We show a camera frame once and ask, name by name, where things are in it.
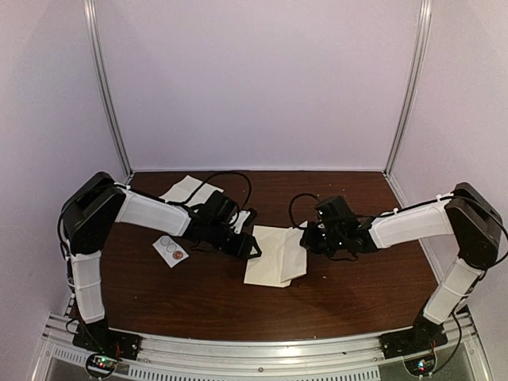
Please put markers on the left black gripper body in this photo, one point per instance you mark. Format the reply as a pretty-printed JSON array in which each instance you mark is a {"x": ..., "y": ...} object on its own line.
[{"x": 238, "y": 249}]

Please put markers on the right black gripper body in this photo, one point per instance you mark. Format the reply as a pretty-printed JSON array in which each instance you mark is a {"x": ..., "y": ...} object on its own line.
[{"x": 318, "y": 244}]

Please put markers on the cream paper envelope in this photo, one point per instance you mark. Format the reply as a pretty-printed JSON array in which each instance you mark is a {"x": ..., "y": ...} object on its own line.
[{"x": 282, "y": 259}]

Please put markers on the white letter paper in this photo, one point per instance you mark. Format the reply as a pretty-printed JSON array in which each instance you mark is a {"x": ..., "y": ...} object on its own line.
[{"x": 298, "y": 281}]

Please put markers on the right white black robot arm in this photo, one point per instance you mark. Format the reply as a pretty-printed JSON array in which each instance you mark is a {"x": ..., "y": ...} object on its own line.
[{"x": 463, "y": 213}]

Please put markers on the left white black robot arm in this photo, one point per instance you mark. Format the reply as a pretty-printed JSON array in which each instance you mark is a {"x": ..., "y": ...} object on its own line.
[{"x": 87, "y": 217}]

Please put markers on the sticker sheet with wax seal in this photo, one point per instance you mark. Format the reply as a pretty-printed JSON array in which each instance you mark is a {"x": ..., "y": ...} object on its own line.
[{"x": 172, "y": 253}]

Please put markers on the white paper sheet back left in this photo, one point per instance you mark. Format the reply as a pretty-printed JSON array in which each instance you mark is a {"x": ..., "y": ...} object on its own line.
[{"x": 183, "y": 189}]

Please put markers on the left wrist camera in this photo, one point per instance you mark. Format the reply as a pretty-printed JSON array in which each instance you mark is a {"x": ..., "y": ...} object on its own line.
[{"x": 242, "y": 219}]

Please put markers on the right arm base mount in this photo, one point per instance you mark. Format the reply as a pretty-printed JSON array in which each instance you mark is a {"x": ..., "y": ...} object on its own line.
[{"x": 416, "y": 344}]

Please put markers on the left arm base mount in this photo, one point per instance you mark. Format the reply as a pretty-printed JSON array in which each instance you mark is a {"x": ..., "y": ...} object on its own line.
[{"x": 107, "y": 349}]

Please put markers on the front aluminium rail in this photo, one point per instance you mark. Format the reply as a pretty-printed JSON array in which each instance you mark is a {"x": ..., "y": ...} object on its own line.
[{"x": 358, "y": 357}]

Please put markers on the right aluminium frame post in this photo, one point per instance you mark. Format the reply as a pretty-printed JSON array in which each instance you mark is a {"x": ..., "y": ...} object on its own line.
[{"x": 418, "y": 58}]

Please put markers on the aluminium frame post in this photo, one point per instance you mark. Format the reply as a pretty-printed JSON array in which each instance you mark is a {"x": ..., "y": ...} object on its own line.
[
  {"x": 90, "y": 16},
  {"x": 418, "y": 58}
]

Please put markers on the left aluminium frame post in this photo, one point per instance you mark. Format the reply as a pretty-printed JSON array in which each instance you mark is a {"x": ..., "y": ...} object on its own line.
[{"x": 90, "y": 16}]

